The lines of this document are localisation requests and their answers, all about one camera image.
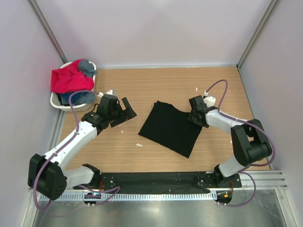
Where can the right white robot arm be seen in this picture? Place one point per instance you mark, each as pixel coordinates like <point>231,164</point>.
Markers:
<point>249,141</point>

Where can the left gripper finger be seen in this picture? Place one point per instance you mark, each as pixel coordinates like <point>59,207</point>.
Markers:
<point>129,113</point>
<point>118,121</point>

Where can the red t shirt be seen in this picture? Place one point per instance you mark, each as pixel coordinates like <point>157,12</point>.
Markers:
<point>70,79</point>

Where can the grey blue t shirt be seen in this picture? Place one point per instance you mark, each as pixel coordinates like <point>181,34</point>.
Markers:
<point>87,68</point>

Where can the black t shirt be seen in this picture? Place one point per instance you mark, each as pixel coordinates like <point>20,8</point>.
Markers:
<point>169,127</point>

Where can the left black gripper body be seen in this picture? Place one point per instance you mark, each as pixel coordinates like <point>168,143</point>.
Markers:
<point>117,114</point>

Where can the dark blue t shirt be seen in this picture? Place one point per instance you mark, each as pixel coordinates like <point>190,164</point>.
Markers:
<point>77,99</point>

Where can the white slotted cable duct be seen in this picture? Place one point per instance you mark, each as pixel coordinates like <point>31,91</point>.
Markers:
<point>89,196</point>

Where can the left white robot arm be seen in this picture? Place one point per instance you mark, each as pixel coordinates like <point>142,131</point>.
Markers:
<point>47,173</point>

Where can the aluminium frame rail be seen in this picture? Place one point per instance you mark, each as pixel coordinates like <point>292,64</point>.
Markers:
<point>260,179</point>

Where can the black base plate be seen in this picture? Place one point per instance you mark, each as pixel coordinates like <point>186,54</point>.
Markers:
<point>166,182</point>

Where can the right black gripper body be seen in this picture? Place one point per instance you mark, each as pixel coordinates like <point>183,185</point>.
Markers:
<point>192,117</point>

